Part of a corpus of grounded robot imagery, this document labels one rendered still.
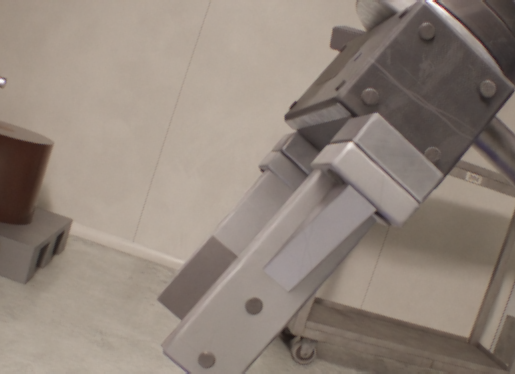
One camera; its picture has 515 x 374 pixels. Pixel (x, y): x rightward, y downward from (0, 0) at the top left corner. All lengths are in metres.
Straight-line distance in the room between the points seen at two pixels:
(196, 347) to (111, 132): 4.57
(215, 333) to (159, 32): 4.55
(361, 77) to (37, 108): 4.63
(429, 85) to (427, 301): 4.68
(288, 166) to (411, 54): 0.13
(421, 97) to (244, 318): 0.10
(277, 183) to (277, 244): 0.14
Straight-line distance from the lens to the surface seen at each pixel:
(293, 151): 0.46
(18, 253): 3.74
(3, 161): 3.91
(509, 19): 0.39
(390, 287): 4.97
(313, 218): 0.31
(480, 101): 0.35
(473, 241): 5.00
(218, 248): 0.46
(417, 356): 3.93
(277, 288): 0.33
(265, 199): 0.46
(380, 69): 0.34
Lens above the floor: 0.98
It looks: 6 degrees down
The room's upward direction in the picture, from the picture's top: 18 degrees clockwise
